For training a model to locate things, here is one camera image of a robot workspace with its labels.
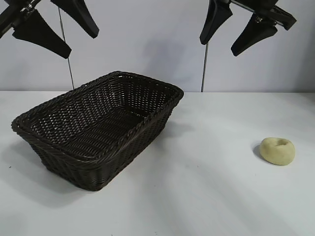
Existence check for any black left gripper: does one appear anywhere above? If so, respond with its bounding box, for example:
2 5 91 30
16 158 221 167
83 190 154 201
0 0 100 59

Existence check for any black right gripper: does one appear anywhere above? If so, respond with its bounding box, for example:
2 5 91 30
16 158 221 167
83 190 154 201
199 0 297 58

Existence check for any dark brown woven basket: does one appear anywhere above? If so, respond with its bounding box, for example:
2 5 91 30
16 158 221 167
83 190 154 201
10 70 185 191

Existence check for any pale yellow round pastry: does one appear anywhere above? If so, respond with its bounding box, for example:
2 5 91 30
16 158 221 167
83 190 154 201
259 137 295 166

